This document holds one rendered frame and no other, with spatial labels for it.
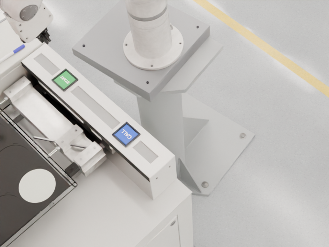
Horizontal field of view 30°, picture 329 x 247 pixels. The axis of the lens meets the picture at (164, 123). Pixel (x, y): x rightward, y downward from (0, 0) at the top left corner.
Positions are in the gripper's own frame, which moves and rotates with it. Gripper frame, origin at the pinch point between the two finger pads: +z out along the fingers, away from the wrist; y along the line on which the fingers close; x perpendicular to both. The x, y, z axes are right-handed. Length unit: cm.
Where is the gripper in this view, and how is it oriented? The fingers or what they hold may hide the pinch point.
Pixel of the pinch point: (43, 36)
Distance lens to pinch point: 170.0
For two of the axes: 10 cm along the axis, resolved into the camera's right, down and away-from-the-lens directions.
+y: 6.8, -7.2, 1.4
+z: 2.0, 3.7, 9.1
